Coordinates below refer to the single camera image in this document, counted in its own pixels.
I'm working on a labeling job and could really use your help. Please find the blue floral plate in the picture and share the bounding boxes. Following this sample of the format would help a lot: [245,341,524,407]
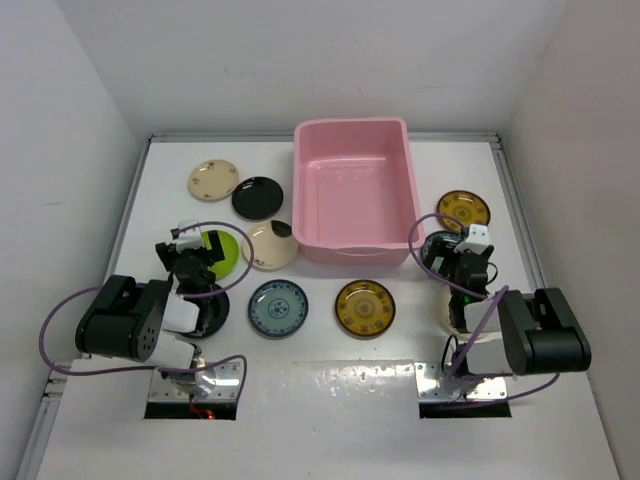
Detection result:
[421,230,463,266]
[248,279,309,338]

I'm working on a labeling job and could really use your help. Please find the lime green plate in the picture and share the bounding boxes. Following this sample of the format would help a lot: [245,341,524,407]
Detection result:
[202,230,240,280]

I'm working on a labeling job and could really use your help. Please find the yellow patterned plate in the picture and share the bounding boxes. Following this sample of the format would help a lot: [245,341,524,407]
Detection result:
[334,279,397,339]
[436,190,491,233]

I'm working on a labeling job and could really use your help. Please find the cream plate with black patch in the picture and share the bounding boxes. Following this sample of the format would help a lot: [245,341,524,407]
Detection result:
[247,220,299,271]

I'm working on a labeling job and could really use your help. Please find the black glossy plate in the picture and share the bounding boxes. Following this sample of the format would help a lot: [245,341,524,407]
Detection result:
[231,176,284,221]

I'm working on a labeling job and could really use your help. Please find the cream floral plate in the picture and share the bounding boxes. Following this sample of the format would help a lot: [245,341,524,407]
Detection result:
[187,159,239,202]

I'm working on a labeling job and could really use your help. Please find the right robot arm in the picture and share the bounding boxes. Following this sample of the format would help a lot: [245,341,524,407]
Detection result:
[421,232,592,381]

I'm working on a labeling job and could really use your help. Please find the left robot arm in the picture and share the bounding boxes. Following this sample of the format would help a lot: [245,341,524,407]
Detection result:
[75,229,230,397]

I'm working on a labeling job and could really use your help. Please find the pink plastic bin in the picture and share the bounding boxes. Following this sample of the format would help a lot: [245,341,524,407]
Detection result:
[292,117,425,267]

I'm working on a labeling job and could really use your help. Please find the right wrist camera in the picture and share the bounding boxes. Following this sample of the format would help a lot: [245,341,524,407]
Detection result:
[454,224,491,255]

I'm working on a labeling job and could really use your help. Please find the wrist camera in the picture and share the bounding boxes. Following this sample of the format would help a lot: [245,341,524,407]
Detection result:
[454,224,491,255]
[170,220,204,253]

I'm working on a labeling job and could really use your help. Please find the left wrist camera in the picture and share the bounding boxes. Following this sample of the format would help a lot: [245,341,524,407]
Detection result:
[170,220,204,253]

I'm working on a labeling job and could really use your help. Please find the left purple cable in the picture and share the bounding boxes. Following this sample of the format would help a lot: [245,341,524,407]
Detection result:
[39,218,254,404]

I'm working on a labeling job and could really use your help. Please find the purple cable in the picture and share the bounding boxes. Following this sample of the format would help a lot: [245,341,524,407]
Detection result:
[408,213,561,412]
[39,218,254,404]

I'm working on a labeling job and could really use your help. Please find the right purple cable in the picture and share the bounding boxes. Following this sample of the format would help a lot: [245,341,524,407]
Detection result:
[408,213,561,412]

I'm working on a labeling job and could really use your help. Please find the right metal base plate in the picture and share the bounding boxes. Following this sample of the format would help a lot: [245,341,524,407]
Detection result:
[414,362,507,404]

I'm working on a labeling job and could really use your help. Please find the metal base plate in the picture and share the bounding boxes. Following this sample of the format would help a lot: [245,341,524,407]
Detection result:
[148,360,244,403]
[414,362,507,404]

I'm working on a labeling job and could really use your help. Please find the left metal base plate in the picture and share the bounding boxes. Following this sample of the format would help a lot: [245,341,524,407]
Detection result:
[148,360,244,403]

